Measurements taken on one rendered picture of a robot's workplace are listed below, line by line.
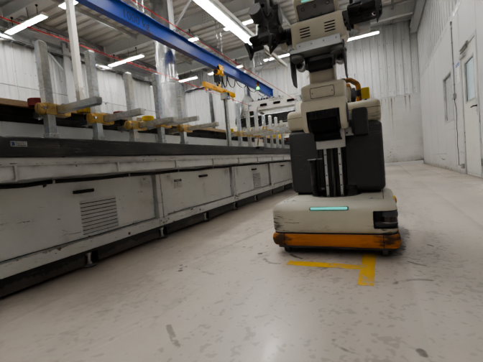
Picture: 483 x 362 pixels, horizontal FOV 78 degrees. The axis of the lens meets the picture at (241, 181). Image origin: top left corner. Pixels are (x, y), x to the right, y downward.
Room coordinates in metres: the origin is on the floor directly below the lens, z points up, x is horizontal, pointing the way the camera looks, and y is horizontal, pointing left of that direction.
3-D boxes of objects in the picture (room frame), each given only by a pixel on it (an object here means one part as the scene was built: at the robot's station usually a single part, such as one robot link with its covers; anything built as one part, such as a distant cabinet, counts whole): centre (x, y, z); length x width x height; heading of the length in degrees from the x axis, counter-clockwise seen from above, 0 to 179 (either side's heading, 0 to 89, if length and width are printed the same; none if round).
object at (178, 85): (2.26, 0.40, 0.93); 0.04 x 0.04 x 0.48; 64
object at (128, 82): (1.81, 0.62, 0.87); 0.04 x 0.04 x 0.48; 64
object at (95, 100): (1.37, 0.76, 0.83); 0.43 x 0.03 x 0.04; 64
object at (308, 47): (1.52, -0.44, 0.99); 0.28 x 0.16 x 0.22; 65
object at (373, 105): (1.87, -0.60, 0.59); 0.55 x 0.34 x 0.83; 65
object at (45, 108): (1.38, 0.82, 0.83); 0.14 x 0.06 x 0.05; 154
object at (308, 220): (1.78, -0.56, 0.16); 0.67 x 0.64 x 0.25; 155
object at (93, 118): (1.60, 0.72, 0.82); 0.14 x 0.06 x 0.05; 154
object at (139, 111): (1.59, 0.65, 0.81); 0.43 x 0.03 x 0.04; 64
